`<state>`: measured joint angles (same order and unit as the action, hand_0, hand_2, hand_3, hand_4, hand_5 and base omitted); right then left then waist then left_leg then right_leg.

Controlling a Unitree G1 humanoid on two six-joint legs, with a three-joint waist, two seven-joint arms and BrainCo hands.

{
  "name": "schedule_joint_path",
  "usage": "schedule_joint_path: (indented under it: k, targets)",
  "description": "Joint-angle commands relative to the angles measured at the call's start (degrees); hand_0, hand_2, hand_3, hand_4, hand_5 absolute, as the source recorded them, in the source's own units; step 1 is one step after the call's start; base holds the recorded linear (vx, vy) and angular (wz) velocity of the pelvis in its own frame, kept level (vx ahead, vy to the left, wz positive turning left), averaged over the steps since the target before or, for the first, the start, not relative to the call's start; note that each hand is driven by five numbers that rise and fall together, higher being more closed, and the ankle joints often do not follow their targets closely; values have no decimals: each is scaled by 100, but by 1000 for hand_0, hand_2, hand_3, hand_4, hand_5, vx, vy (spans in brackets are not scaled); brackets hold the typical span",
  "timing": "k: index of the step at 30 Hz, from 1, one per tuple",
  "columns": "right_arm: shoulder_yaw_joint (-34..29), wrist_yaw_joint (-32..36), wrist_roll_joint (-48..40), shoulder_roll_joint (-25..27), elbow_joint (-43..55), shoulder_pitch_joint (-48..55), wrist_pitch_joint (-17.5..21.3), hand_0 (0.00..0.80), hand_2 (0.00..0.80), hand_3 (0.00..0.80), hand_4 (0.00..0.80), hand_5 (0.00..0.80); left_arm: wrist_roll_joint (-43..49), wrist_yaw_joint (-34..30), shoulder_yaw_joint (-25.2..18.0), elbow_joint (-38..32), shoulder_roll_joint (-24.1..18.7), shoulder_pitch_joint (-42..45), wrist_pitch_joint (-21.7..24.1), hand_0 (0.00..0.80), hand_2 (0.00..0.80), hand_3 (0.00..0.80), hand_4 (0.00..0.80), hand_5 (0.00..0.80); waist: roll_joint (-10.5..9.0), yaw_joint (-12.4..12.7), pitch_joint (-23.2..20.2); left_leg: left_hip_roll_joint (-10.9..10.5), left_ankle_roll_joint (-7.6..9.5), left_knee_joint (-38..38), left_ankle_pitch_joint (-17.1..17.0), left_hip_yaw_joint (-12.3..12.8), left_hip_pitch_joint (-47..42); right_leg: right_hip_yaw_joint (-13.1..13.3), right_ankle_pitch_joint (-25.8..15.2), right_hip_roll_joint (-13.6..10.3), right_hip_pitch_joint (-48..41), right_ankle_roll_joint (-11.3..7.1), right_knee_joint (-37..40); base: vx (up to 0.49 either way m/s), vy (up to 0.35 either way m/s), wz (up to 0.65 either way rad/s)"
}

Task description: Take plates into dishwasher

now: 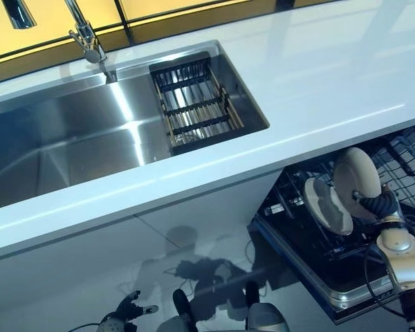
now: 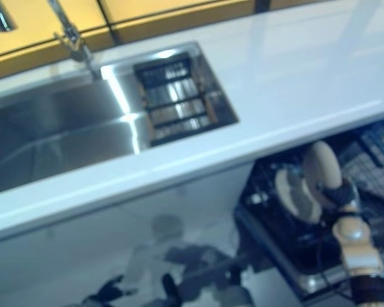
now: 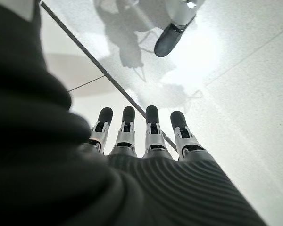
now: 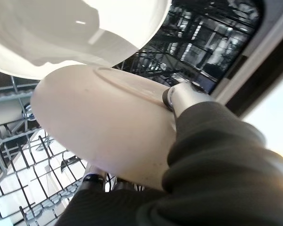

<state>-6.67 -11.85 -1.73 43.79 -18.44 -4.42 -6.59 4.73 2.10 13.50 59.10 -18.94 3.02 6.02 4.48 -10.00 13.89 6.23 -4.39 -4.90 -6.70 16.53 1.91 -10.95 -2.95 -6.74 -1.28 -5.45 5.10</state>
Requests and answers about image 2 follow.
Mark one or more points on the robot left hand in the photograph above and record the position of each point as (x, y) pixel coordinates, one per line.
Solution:
(110, 289)

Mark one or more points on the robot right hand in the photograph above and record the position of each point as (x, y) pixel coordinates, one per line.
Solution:
(339, 195)

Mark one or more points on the cream round plate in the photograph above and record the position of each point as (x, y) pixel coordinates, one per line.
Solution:
(323, 166)
(297, 198)

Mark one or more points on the white glossy cabinet door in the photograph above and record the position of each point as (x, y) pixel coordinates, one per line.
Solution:
(147, 224)

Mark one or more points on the stainless steel sink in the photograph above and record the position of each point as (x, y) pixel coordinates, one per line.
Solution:
(67, 128)

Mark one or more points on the black sink dish rack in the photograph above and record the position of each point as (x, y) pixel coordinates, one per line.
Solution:
(176, 99)

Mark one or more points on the chrome pull-down faucet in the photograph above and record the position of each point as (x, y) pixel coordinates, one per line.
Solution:
(67, 35)

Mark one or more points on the yellow window with dark frame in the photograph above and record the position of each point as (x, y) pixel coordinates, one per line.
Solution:
(131, 19)

